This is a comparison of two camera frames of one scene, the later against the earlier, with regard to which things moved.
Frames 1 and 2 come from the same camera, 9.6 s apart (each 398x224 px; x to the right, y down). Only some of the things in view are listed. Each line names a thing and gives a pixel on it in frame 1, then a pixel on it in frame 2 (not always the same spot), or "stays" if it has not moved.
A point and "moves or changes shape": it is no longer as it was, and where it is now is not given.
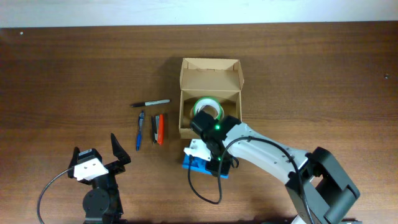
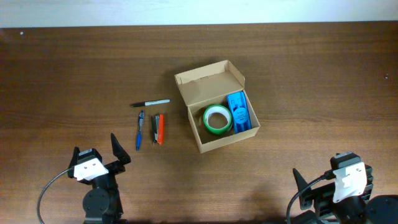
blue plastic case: (199, 165) -> (239, 111)
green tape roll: (209, 101) moves or changes shape
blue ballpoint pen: (140, 129) stays
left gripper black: (111, 168) stays
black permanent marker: (150, 102) stays
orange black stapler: (157, 129) stays
